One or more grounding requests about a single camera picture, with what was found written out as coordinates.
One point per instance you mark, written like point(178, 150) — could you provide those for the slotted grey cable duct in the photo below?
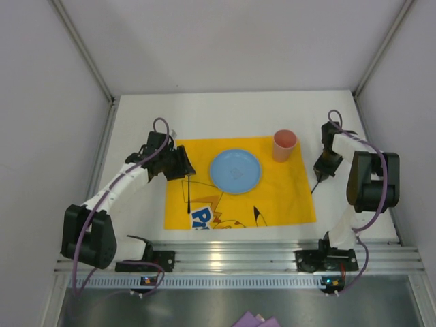
point(202, 282)

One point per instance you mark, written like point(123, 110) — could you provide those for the yellow cartoon placemat cloth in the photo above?
point(282, 196)

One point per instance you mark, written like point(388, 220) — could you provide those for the purple cloth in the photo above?
point(250, 320)

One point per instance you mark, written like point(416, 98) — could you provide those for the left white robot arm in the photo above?
point(92, 232)

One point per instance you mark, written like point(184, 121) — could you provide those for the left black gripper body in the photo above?
point(181, 161)

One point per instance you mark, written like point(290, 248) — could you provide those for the aluminium mounting rail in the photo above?
point(225, 257)

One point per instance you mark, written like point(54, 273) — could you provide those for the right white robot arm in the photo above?
point(373, 184)

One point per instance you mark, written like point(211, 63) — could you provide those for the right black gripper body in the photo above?
point(328, 162)

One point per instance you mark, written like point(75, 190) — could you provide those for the red plastic cup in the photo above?
point(284, 142)

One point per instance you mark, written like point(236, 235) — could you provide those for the blue plastic plate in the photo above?
point(235, 171)

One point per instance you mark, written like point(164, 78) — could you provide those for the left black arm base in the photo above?
point(164, 259)

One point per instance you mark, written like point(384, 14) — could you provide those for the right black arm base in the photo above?
point(326, 260)

